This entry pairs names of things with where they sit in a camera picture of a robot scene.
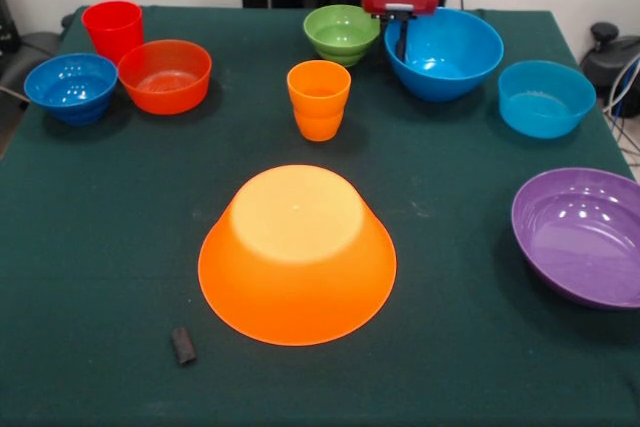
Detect red cup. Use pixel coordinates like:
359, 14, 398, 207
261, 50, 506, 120
81, 0, 145, 66

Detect dark green tablecloth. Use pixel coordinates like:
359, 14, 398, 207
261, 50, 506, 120
0, 5, 640, 427

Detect orange cup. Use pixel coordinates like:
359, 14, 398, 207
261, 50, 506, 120
286, 59, 353, 143

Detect dark blue bowl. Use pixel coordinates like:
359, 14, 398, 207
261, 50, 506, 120
23, 52, 119, 127

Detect large light blue bowl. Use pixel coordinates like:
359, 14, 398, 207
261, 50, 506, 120
383, 7, 505, 103

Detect small black rubber piece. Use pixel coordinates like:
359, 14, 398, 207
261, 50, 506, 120
170, 326, 198, 368

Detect small light blue bowl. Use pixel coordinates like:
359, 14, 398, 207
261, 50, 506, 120
497, 60, 597, 140

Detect red-orange bowl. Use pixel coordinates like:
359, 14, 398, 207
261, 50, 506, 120
117, 39, 213, 116

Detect green bowl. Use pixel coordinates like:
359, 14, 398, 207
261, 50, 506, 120
302, 4, 382, 68

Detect purple bowl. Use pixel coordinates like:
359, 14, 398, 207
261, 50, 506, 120
510, 167, 640, 310

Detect white and blue cables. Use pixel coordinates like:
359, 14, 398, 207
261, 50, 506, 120
602, 54, 640, 158

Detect large orange bowl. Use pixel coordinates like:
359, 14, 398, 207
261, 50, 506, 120
197, 163, 398, 347

